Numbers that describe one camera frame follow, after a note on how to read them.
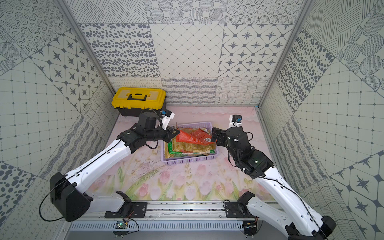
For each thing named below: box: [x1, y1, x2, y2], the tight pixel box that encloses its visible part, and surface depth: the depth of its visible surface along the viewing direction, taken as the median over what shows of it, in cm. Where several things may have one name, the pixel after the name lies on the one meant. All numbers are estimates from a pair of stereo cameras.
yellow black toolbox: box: [111, 87, 167, 117], surface depth 104 cm
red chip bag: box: [176, 128, 215, 145], surface depth 79 cm
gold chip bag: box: [164, 128, 216, 159], surface depth 88 cm
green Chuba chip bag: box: [168, 140, 216, 158], surface depth 89 cm
